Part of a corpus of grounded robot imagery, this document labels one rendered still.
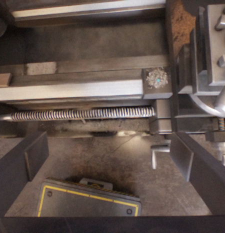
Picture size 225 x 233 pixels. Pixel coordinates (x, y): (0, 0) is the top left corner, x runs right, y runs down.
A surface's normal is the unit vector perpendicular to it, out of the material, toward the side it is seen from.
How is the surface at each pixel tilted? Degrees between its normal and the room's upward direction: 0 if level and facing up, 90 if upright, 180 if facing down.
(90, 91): 36
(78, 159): 0
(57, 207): 0
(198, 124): 0
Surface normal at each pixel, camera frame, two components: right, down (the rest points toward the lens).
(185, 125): -0.09, -0.12
